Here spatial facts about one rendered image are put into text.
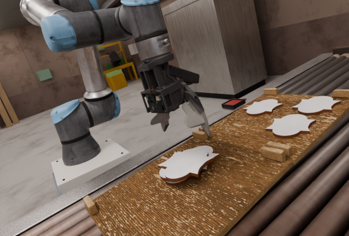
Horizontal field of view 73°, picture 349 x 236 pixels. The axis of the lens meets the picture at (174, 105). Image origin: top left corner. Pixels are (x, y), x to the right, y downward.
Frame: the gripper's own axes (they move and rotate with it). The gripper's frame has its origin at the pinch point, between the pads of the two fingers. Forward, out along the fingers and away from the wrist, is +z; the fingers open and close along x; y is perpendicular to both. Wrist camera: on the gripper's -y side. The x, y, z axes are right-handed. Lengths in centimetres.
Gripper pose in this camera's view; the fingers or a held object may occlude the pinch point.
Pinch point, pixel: (187, 132)
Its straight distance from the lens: 60.2
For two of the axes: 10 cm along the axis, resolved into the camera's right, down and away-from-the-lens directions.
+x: 7.1, -0.1, -7.0
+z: 2.8, 9.2, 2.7
